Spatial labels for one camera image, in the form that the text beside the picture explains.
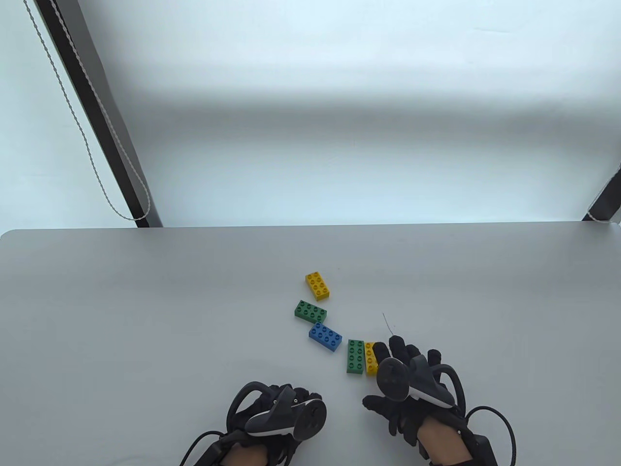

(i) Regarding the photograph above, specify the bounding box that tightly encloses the person's left hand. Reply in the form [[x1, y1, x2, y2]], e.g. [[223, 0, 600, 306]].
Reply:
[[226, 383, 328, 466]]

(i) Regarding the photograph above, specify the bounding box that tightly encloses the person's right hand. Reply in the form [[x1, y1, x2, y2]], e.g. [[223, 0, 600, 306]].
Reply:
[[362, 336, 467, 447]]

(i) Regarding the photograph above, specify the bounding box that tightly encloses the dark grey controller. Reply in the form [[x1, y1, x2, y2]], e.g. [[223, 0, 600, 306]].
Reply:
[[227, 382, 327, 441], [377, 354, 467, 409]]

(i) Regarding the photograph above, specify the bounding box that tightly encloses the green lego brick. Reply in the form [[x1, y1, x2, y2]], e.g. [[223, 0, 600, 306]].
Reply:
[[294, 300, 327, 324], [346, 339, 365, 375]]

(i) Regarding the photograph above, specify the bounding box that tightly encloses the blue lego brick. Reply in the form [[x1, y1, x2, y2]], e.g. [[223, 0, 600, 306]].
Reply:
[[309, 322, 343, 353]]

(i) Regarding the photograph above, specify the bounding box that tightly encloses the person's left forearm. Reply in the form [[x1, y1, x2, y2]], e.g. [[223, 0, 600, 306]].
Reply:
[[224, 443, 268, 466]]

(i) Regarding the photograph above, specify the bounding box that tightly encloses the black left wrist sensor band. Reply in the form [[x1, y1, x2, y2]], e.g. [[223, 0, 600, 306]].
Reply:
[[180, 430, 229, 466]]

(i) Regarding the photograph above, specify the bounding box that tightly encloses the black wrist sensor band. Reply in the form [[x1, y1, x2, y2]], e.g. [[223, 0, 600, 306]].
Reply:
[[180, 430, 229, 466], [466, 434, 499, 466]]

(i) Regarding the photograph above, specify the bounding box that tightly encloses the black right wrist sensor band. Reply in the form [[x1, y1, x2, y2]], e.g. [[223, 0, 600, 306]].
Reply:
[[466, 434, 499, 466]]

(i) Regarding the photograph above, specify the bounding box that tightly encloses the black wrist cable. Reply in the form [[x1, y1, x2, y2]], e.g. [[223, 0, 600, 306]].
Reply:
[[466, 405, 518, 466]]

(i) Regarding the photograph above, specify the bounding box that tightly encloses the grey beaded cord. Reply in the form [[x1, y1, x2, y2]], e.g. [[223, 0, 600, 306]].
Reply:
[[23, 0, 152, 222], [586, 170, 621, 225]]

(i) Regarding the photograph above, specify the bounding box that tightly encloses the black frame pole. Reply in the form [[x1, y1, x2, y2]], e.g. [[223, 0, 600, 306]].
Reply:
[[582, 165, 621, 223], [34, 0, 164, 229]]

